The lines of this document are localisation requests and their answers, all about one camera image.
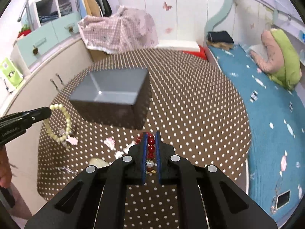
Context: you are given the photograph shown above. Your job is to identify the silver chain bracelet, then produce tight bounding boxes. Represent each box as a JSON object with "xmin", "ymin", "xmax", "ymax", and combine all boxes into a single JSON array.
[{"xmin": 56, "ymin": 165, "xmax": 78, "ymax": 175}]

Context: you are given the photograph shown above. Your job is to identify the pink charm jade pendant bracelet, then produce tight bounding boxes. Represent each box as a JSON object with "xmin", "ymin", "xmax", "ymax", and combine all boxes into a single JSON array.
[{"xmin": 88, "ymin": 136, "xmax": 136, "ymax": 168}]

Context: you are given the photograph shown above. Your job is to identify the pale green bead bracelet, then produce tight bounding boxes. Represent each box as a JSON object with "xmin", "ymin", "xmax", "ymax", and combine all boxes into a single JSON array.
[{"xmin": 44, "ymin": 103, "xmax": 79, "ymax": 146}]

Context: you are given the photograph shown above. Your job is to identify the dark red bead bracelet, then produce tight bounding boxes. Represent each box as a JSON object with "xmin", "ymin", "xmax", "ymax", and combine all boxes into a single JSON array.
[{"xmin": 134, "ymin": 131, "xmax": 158, "ymax": 175}]

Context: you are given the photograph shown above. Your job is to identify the person's left hand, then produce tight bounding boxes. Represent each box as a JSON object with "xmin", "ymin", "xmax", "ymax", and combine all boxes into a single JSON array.
[{"xmin": 0, "ymin": 146, "xmax": 12, "ymax": 188}]

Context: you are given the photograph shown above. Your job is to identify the beige curved cabinet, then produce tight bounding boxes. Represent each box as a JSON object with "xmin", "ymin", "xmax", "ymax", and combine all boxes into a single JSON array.
[{"xmin": 1, "ymin": 35, "xmax": 92, "ymax": 214}]

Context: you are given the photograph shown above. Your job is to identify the green white package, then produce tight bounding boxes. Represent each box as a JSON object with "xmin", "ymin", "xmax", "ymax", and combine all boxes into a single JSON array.
[{"xmin": 1, "ymin": 57, "xmax": 24, "ymax": 88}]

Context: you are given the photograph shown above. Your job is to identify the blue patterned bed sheet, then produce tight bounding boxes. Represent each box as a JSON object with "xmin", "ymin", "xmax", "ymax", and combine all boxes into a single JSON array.
[{"xmin": 210, "ymin": 45, "xmax": 304, "ymax": 226}]

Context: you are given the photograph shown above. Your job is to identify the light blue drawer unit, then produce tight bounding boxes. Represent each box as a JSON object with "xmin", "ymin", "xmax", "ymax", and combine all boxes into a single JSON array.
[{"xmin": 10, "ymin": 12, "xmax": 81, "ymax": 67}]

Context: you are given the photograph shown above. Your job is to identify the grey metal tin box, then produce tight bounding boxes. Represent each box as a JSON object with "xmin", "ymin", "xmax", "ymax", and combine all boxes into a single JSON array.
[{"xmin": 69, "ymin": 68, "xmax": 152, "ymax": 130}]

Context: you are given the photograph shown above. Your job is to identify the cardboard box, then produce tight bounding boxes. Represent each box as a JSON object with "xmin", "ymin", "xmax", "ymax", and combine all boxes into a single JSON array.
[{"xmin": 89, "ymin": 50, "xmax": 109, "ymax": 63}]

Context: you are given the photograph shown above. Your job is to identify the purple open shelf unit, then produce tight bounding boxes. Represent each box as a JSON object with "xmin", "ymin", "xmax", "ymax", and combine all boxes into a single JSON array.
[{"xmin": 25, "ymin": 0, "xmax": 77, "ymax": 31}]

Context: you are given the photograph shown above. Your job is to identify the red storage stool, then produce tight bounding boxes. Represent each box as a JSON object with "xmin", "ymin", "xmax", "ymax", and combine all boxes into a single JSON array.
[{"xmin": 183, "ymin": 46, "xmax": 208, "ymax": 60}]

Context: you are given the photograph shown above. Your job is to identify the hanging clothes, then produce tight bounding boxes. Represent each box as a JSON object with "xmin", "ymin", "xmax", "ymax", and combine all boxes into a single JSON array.
[{"xmin": 75, "ymin": 0, "xmax": 112, "ymax": 19}]

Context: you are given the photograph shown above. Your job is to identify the pink checkered cover cloth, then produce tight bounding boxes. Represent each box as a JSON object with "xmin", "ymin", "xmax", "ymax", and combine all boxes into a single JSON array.
[{"xmin": 78, "ymin": 6, "xmax": 159, "ymax": 54}]

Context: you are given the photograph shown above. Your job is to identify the pink green plush toy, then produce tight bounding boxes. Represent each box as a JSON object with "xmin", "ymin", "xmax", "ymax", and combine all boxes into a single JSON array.
[{"xmin": 250, "ymin": 28, "xmax": 302, "ymax": 90}]

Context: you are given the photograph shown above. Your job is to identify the folded dark clothes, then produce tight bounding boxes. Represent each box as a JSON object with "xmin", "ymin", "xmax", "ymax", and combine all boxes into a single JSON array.
[{"xmin": 207, "ymin": 31, "xmax": 234, "ymax": 51}]

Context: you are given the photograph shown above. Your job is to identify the white wardrobe doors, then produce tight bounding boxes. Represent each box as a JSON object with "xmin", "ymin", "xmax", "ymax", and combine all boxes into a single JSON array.
[{"xmin": 119, "ymin": 0, "xmax": 224, "ymax": 44}]

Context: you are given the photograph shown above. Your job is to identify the teal bed frame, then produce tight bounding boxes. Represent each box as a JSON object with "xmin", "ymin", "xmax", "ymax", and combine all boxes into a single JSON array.
[{"xmin": 204, "ymin": 0, "xmax": 235, "ymax": 37}]

